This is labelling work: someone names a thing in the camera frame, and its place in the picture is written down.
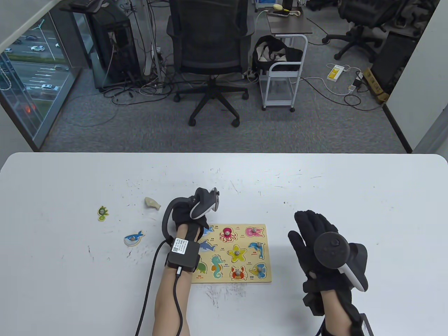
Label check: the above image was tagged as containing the tangle of floor cables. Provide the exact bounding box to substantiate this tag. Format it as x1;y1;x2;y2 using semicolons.
99;68;175;105

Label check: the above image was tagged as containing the black keyboard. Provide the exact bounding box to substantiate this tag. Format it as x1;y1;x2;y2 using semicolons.
69;0;105;14

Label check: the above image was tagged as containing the blue white puzzle piece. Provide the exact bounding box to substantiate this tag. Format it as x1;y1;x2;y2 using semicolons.
124;231;146;246

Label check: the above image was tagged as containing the black computer tower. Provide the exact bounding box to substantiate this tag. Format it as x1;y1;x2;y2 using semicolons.
90;6;142;89

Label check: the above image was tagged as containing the black cabinet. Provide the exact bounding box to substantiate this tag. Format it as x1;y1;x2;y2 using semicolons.
370;31;419;95

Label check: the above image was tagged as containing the blue dolphin puzzle piece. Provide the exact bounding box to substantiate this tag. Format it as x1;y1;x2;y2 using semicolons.
248;241;266;259

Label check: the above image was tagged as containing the glass window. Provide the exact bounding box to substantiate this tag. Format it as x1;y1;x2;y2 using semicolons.
0;9;83;152

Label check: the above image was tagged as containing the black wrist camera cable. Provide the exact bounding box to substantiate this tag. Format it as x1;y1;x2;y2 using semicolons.
135;240;184;336

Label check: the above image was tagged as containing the black bag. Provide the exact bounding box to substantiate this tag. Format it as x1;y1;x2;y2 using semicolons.
252;35;304;76

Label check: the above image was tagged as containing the cardboard box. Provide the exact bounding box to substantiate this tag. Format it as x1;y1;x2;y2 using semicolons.
362;66;390;103

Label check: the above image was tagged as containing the white yellow power strip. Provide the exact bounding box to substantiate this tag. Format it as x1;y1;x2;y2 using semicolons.
327;64;345;83

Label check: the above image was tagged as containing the black grey hand controller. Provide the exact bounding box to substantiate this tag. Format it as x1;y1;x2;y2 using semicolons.
162;187;220;245
313;232;369;293

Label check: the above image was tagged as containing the black floor cable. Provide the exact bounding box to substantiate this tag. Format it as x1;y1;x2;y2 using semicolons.
301;79;385;112

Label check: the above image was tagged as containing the wooden sea animal puzzle frame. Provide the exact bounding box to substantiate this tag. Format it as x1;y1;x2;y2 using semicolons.
191;224;272;284

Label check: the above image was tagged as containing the person's left forearm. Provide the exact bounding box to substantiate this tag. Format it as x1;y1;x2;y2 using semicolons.
152;224;203;336

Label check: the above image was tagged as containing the dark brown side table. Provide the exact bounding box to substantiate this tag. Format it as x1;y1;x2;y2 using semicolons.
267;8;313;35

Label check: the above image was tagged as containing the blue yellow fish puzzle piece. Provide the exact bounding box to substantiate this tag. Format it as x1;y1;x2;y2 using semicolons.
249;262;268;279

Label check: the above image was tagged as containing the black mesh office chair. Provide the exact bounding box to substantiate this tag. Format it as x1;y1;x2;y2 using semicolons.
167;0;255;127

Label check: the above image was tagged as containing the yellow starfish puzzle piece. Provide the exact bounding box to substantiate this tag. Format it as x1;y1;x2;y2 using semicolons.
227;244;250;263

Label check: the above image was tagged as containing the person's right hand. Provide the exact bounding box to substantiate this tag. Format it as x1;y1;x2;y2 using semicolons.
288;210;350;315

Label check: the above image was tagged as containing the white metal desk leg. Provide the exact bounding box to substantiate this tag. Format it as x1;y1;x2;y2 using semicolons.
146;0;166;93

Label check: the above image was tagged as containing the person's right forearm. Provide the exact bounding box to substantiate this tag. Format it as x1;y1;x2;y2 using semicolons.
320;290;361;336

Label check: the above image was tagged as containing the black swivel chair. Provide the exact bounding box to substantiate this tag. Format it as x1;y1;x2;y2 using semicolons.
321;0;410;63

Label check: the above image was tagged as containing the white rolling cart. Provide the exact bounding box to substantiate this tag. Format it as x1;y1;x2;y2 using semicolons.
261;34;309;112

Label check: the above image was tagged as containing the person's left hand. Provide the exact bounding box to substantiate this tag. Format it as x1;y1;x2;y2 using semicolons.
171;205;210;242

